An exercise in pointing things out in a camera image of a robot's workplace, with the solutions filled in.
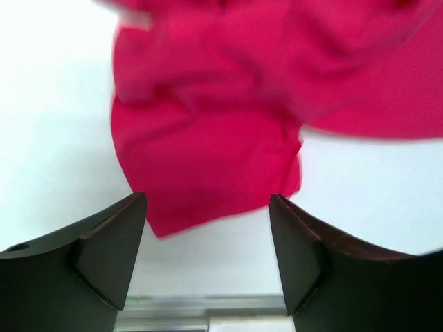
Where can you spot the crimson red t-shirt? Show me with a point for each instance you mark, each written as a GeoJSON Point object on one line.
{"type": "Point", "coordinates": [210, 96]}

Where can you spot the aluminium table edge rail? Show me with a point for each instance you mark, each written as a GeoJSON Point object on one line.
{"type": "Point", "coordinates": [209, 313]}

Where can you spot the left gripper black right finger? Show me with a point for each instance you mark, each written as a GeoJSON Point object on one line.
{"type": "Point", "coordinates": [333, 281]}

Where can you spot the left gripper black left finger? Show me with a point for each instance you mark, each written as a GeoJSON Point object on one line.
{"type": "Point", "coordinates": [75, 278]}

